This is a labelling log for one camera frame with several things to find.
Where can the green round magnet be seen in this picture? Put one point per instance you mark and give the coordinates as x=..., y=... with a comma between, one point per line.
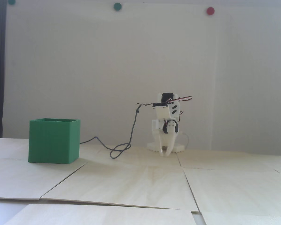
x=12, y=1
x=117, y=6

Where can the white backdrop board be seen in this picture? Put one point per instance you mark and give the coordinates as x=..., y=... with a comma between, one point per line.
x=201, y=70

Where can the green box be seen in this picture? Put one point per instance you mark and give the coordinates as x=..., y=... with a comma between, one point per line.
x=51, y=140

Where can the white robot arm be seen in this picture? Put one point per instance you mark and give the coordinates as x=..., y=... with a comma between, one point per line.
x=178, y=148

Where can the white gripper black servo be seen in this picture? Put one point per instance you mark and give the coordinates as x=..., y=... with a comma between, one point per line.
x=166, y=140

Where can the wrist camera on white bracket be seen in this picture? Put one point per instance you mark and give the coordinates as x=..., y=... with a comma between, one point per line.
x=161, y=112

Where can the dark window frame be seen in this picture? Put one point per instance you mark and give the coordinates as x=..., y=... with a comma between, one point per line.
x=0, y=70

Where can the red round magnet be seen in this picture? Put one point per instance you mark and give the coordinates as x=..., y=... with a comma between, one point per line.
x=210, y=11

